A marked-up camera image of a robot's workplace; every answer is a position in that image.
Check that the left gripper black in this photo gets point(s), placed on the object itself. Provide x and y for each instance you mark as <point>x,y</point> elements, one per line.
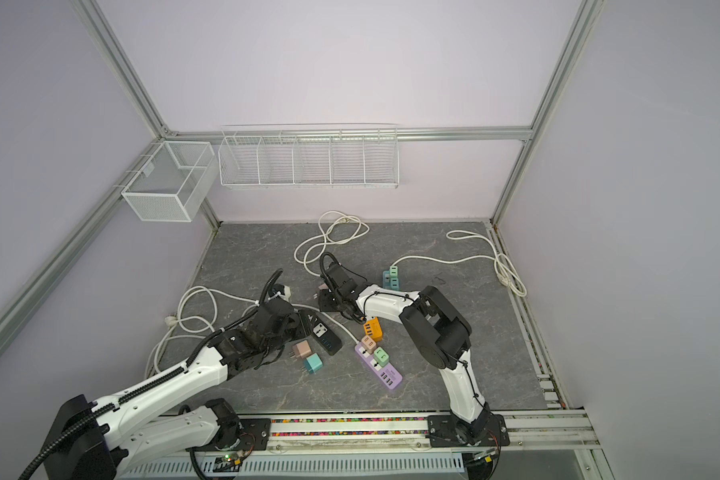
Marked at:
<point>295,318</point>

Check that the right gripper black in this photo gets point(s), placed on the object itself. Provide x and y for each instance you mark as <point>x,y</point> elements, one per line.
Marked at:
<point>323,300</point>

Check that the black power strip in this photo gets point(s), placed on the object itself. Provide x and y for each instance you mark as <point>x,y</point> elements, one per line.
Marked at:
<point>324,335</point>

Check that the orange power strip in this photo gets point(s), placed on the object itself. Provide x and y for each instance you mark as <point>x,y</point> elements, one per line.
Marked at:
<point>372,328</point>

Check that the pink plug adapter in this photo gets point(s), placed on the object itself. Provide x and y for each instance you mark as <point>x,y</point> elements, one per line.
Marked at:
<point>302,350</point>

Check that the teal plug adapter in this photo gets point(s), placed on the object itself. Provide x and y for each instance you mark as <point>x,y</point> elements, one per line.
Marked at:
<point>313,363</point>

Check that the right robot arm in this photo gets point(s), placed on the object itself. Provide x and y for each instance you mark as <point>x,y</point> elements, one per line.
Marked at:
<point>442,337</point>

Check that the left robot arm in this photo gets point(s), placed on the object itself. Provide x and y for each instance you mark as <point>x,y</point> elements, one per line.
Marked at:
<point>105,438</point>

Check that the pink adapter on purple strip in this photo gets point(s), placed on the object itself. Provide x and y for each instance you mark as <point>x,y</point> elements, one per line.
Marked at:
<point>368,343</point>

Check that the green adapter on purple strip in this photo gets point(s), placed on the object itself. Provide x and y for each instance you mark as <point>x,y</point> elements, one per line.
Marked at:
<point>381,357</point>

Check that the purple power strip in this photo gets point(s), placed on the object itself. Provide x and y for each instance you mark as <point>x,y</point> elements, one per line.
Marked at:
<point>389,376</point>

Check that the white mesh box basket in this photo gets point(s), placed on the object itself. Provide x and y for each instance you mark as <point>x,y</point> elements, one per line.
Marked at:
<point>173,182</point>

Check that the white wire rack basket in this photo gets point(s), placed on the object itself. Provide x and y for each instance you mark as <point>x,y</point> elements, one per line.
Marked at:
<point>309,156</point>

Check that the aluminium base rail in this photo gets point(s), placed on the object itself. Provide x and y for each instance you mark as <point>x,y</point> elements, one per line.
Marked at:
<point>364,444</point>

